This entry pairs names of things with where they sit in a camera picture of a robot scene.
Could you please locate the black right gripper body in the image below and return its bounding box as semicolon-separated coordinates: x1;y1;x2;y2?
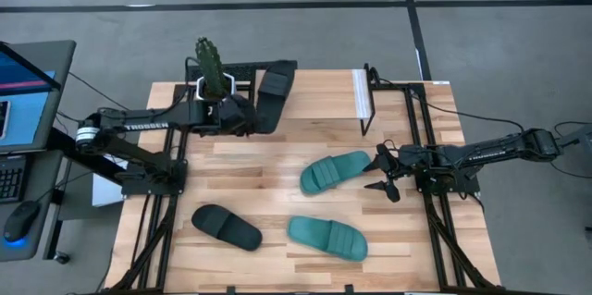
390;144;422;185

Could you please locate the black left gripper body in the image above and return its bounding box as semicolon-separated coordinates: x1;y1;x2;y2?
217;94;256;138

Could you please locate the black rubber slide sandal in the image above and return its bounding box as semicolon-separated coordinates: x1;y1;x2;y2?
256;60;298;135
191;203;264;252

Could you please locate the green rubber slide sandal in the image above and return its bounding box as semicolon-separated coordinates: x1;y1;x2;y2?
299;150;373;196
286;215;370;263

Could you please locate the wooden shelf with black legs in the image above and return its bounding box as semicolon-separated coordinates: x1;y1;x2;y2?
248;68;376;138

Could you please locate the black perforated panel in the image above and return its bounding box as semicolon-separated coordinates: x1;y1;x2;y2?
184;59;299;82

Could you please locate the white hexagonal plant pot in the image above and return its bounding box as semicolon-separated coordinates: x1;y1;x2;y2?
195;71;238;102

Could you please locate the green cactus plant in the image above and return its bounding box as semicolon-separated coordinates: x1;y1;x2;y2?
194;36;232;100

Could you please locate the white box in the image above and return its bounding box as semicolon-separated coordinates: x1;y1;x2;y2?
91;154;129;208

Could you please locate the grey desk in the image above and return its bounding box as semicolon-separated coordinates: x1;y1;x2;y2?
0;146;66;263

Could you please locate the black desk leg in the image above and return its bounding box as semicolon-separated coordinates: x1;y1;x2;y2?
43;160;75;266

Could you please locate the black keyboard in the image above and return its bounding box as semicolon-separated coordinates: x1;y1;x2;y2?
0;154;28;204

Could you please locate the black computer mouse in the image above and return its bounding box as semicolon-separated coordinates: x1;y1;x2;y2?
3;200;42;244

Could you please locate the long black cable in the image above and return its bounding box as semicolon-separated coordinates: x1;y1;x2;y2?
364;64;526;134

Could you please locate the thin black cable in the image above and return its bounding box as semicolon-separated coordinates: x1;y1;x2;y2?
67;70;133;114

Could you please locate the black floor cable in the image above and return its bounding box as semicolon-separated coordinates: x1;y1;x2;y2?
549;121;592;180

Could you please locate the grey stand bracket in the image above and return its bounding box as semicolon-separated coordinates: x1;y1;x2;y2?
557;123;592;148

